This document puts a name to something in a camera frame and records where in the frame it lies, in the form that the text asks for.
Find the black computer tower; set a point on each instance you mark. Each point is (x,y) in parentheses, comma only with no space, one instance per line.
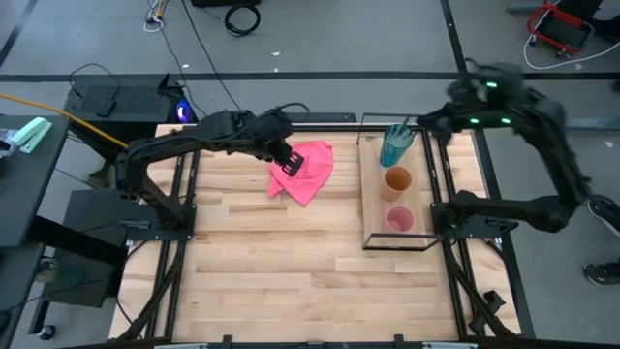
(131,99)

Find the small black box on tower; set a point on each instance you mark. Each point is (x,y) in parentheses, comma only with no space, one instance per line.
(105,107)

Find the person's shoe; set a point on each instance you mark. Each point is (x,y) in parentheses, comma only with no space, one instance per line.
(603,274)
(608,211)

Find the red and black cart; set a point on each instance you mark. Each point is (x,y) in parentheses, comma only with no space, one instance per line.
(562,24)

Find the black side desk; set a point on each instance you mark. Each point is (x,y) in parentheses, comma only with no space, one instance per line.
(29,194)

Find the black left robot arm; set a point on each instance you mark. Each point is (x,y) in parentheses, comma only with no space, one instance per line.
(194,133)

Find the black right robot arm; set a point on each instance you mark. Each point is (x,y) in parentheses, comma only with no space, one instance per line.
(547,116)

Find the mint green stapler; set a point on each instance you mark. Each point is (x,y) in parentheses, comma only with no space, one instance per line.
(31,135)

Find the pink cloth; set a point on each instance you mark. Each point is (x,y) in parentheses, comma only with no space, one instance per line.
(310,174)

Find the black power strip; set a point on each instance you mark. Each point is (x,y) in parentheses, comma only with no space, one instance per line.
(324,117)

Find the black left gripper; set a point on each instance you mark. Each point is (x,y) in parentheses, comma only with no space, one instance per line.
(273,136)

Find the tall teal ribbed cup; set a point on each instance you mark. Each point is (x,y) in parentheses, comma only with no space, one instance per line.
(394,144)

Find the medium orange cup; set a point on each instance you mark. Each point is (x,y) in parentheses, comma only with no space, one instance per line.
(396,183)

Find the wooden shelf with black frame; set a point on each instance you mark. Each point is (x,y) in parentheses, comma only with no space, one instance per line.
(373,194)

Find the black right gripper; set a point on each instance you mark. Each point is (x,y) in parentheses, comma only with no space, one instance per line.
(448,123)

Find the black aluminium table frame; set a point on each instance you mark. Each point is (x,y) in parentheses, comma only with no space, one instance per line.
(455,291)

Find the small pink ribbed cup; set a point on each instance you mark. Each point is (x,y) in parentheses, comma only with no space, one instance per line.
(400,219)

